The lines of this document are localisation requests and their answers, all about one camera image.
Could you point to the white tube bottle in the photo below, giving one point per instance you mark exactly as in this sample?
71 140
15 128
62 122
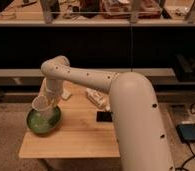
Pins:
97 99

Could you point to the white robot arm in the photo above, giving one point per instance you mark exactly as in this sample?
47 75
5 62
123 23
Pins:
138 123

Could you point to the green ceramic bowl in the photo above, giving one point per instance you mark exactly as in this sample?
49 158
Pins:
39 125

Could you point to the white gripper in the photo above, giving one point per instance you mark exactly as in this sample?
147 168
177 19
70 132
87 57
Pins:
53 90

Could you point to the wooden shelf with clutter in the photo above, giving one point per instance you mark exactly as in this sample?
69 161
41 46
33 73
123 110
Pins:
89 13

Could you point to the beige sponge block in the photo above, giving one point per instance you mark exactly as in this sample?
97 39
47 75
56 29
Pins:
66 95

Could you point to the black equipment on right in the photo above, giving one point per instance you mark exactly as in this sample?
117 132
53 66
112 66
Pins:
184 68

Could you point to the black rectangular phone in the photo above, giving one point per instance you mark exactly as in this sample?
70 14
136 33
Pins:
103 116

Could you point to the black foot pedal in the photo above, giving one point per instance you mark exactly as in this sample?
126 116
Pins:
186 132

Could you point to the wooden folding table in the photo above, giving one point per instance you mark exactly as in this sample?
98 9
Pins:
79 142

